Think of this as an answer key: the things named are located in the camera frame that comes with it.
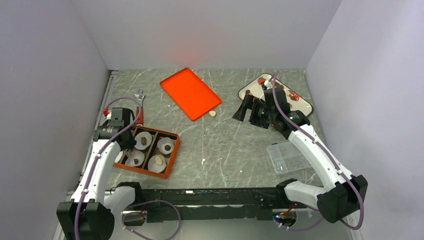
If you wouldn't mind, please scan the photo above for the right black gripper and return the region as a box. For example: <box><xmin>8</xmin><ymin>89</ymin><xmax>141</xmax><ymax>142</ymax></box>
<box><xmin>232</xmin><ymin>94</ymin><xmax>276</xmax><ymax>129</ymax></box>

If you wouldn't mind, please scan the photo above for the white strawberry tray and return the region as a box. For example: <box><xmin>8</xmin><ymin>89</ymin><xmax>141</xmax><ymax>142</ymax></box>
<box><xmin>237</xmin><ymin>73</ymin><xmax>314</xmax><ymax>117</ymax></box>

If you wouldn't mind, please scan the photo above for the orange chocolate box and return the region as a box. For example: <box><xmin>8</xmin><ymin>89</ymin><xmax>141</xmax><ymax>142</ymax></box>
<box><xmin>113</xmin><ymin>126</ymin><xmax>180</xmax><ymax>179</ymax></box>

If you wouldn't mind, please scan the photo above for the orange box lid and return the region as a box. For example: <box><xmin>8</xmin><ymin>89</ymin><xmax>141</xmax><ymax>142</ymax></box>
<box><xmin>159</xmin><ymin>67</ymin><xmax>222</xmax><ymax>122</ymax></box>

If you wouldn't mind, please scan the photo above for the oval white chocolate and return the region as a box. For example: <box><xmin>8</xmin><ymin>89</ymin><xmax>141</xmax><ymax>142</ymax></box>
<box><xmin>154</xmin><ymin>156</ymin><xmax>163</xmax><ymax>166</ymax></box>

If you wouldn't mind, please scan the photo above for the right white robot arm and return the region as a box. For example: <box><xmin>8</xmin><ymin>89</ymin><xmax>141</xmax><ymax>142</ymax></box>
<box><xmin>232</xmin><ymin>88</ymin><xmax>368</xmax><ymax>230</ymax></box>

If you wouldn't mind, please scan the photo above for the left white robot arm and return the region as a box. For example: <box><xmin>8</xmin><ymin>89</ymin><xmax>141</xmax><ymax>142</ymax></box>
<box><xmin>56</xmin><ymin>107</ymin><xmax>144</xmax><ymax>240</ymax></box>

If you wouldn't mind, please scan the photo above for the white paper cup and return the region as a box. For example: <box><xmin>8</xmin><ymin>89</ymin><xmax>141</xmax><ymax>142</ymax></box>
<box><xmin>156</xmin><ymin>137</ymin><xmax>175</xmax><ymax>155</ymax></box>
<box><xmin>125</xmin><ymin>150</ymin><xmax>145</xmax><ymax>167</ymax></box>
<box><xmin>134</xmin><ymin>131</ymin><xmax>153</xmax><ymax>151</ymax></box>
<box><xmin>147</xmin><ymin>154</ymin><xmax>167</xmax><ymax>173</ymax></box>

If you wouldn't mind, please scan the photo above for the clear plastic screw box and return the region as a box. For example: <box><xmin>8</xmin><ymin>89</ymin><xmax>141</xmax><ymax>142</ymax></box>
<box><xmin>266</xmin><ymin>142</ymin><xmax>311</xmax><ymax>175</ymax></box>

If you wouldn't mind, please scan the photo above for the red handled adjustable wrench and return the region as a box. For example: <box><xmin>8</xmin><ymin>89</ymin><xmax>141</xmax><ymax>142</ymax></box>
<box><xmin>134</xmin><ymin>88</ymin><xmax>146</xmax><ymax>126</ymax></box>

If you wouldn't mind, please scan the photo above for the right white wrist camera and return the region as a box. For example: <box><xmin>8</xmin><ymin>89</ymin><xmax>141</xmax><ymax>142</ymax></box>
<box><xmin>261</xmin><ymin>80</ymin><xmax>273</xmax><ymax>92</ymax></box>

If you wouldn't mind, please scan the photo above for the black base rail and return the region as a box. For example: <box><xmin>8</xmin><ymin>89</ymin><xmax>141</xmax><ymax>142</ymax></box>
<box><xmin>124</xmin><ymin>187</ymin><xmax>300</xmax><ymax>223</ymax></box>

